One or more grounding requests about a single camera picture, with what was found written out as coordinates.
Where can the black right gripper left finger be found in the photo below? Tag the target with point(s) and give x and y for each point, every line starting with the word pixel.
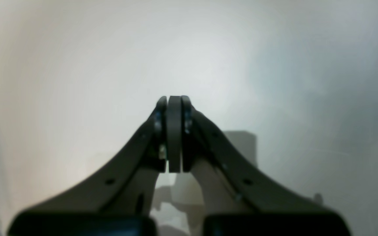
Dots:
pixel 114 201

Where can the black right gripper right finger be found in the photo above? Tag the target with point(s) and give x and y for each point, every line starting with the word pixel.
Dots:
pixel 239 199

